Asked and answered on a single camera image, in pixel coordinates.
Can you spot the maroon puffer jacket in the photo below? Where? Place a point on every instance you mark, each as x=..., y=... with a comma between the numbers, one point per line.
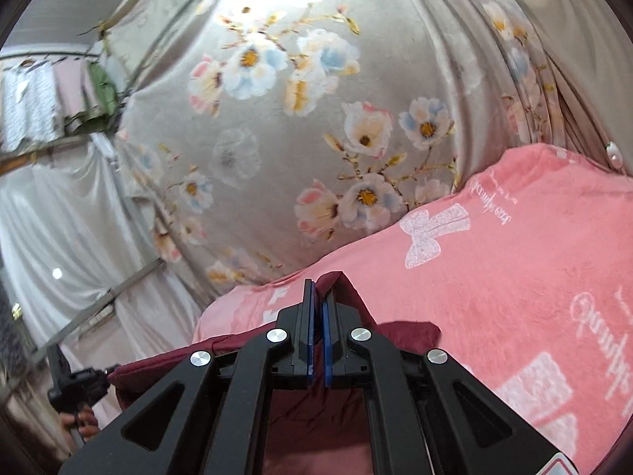
x=316, y=415

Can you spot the person's left hand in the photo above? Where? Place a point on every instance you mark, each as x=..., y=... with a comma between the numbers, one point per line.
x=84, y=423

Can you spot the green hanging cloth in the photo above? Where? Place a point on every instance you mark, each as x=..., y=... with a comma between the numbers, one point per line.
x=105, y=91

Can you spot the pink printed blanket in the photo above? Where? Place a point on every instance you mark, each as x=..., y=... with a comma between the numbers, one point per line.
x=494, y=257

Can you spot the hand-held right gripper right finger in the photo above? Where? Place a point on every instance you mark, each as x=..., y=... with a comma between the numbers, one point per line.
x=327, y=356

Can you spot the brown horizontal rail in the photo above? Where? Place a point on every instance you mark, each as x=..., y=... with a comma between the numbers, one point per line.
x=54, y=151

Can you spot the white satin curtain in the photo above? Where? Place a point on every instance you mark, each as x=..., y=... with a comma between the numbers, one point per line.
x=64, y=217

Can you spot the small white object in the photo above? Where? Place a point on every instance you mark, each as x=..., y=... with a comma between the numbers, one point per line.
x=613, y=152

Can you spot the beige curtain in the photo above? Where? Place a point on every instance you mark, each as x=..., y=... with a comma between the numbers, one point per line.
x=583, y=59

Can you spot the white patterned hanging cloth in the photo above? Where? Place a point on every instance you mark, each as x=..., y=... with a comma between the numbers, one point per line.
x=27, y=109

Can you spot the grey metal bar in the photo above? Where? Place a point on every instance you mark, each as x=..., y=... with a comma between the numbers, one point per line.
x=113, y=289

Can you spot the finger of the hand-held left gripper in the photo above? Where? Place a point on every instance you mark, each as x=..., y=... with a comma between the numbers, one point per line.
x=106, y=375

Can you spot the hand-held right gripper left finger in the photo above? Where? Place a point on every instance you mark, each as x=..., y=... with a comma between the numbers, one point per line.
x=310, y=351

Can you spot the pale pink hanging cloth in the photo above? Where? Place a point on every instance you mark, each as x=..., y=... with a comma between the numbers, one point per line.
x=74, y=89

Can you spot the grey floral cloth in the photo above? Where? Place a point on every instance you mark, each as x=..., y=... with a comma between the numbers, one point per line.
x=296, y=158

